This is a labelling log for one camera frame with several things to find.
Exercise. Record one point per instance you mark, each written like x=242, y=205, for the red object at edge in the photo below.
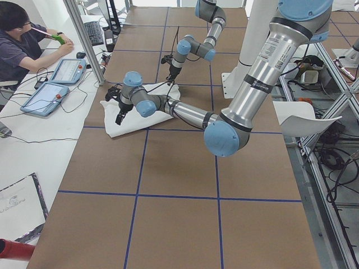
x=16, y=250

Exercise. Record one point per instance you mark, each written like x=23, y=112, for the green plastic object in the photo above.
x=58, y=37

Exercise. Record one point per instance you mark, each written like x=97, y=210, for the black computer keyboard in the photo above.
x=94, y=33

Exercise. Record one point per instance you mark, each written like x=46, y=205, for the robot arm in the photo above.
x=275, y=30
x=215, y=16

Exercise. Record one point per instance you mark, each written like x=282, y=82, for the blue teach pendant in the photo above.
x=45, y=99
x=68, y=71

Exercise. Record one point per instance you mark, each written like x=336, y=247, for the seated person in dark shirt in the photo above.
x=20, y=49

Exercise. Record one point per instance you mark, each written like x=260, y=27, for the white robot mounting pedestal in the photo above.
x=238, y=56

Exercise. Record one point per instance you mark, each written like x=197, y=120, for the aluminium frame post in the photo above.
x=76, y=19

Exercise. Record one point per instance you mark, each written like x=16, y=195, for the white long-sleeve printed shirt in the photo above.
x=133, y=121

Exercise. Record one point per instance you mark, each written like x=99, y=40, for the lower blue teach pendant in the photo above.
x=45, y=99

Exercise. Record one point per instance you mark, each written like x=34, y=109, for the white plastic chair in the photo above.
x=297, y=119

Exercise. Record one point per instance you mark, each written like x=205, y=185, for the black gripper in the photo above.
x=174, y=70
x=123, y=107

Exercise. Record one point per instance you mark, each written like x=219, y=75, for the upper blue teach pendant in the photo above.
x=68, y=71

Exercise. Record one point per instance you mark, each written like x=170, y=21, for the black computer mouse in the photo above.
x=80, y=55

